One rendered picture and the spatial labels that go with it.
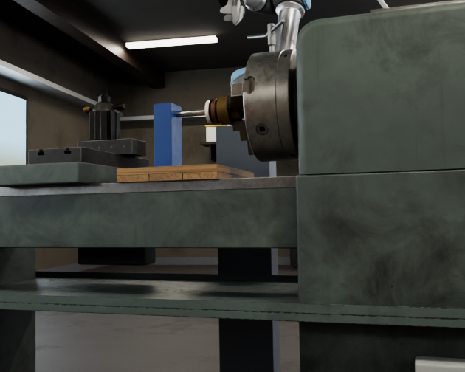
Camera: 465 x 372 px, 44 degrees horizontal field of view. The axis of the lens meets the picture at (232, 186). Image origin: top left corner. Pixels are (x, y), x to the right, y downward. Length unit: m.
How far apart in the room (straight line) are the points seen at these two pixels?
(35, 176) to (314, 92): 0.83
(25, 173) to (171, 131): 0.44
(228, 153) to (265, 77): 0.65
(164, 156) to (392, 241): 0.73
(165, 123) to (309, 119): 0.51
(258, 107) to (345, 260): 0.46
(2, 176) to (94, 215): 0.30
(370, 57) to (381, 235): 0.43
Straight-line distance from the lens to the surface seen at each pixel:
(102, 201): 1.70
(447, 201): 1.41
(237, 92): 1.60
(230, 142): 2.16
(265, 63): 1.61
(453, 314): 1.35
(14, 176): 1.79
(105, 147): 1.94
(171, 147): 1.75
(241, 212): 1.53
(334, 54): 1.47
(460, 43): 1.46
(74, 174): 1.68
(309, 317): 1.37
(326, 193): 1.42
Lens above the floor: 0.77
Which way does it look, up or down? 3 degrees up
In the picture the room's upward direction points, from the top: 1 degrees counter-clockwise
